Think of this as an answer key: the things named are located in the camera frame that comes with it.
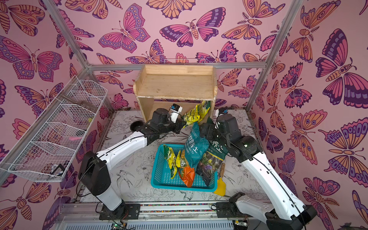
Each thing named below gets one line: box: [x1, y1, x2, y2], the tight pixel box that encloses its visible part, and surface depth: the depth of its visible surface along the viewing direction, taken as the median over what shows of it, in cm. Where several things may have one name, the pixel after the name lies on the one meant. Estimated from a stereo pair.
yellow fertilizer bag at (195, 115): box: [182, 100, 211, 129], surface depth 80 cm
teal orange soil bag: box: [178, 121, 210, 188], surface depth 75 cm
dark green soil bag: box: [195, 139, 229, 187], surface depth 74 cm
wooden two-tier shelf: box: [133, 64, 219, 124], surface depth 77 cm
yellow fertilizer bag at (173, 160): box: [163, 144, 182, 179], surface depth 85 cm
